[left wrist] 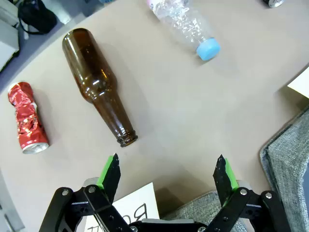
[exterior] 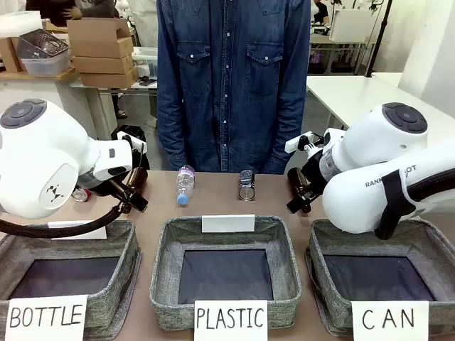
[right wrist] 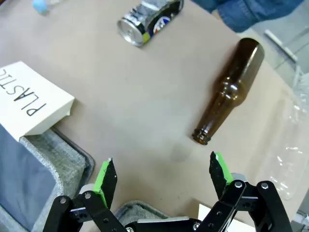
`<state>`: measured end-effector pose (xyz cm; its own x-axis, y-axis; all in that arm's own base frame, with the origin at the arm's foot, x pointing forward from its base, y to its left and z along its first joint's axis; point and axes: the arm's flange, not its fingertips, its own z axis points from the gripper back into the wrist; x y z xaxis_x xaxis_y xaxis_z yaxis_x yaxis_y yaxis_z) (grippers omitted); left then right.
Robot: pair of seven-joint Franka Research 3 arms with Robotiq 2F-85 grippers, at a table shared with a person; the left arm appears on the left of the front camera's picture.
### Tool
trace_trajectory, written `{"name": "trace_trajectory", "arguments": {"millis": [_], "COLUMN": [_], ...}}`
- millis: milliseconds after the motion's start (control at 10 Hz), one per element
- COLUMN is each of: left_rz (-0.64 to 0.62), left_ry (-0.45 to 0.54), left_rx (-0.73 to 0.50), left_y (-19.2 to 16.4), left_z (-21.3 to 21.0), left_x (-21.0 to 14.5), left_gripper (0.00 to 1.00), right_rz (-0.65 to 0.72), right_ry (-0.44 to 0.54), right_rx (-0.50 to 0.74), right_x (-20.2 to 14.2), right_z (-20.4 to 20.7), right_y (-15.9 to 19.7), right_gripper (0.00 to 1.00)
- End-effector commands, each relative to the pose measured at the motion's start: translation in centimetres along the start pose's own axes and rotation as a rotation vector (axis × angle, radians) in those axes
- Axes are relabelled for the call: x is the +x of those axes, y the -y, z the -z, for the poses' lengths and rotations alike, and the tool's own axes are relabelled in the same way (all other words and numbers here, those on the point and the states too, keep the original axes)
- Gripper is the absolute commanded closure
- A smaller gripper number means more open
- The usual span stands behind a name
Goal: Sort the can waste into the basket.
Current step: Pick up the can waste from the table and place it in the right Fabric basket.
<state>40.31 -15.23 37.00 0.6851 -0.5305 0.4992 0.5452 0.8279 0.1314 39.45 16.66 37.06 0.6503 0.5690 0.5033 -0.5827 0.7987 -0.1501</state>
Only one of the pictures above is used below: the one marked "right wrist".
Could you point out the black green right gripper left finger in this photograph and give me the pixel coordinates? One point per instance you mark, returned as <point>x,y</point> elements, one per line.
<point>106,183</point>

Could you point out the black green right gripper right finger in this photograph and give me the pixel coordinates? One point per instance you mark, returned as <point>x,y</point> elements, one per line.
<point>219,174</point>

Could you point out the large clear plastic bottle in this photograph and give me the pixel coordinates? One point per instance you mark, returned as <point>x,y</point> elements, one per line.
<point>289,157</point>

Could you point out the brown glass bottle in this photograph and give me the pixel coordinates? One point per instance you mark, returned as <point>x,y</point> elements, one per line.
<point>231,89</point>

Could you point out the small purple-labelled plastic bottle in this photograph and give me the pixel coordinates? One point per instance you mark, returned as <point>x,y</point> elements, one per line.
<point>39,6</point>

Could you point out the person's left denim forearm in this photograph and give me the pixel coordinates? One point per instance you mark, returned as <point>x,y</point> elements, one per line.
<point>241,12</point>

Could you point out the grey felt can basket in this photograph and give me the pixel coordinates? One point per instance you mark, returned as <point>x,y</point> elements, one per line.
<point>137,210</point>

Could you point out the grey felt plastic basket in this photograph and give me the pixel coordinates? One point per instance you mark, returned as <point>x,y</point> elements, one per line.
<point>48,149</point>

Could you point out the crushed silver black can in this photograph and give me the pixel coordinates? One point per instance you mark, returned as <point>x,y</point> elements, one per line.
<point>149,21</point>

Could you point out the white card lettered plastic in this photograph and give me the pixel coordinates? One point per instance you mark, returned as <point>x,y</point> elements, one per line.
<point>31,96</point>

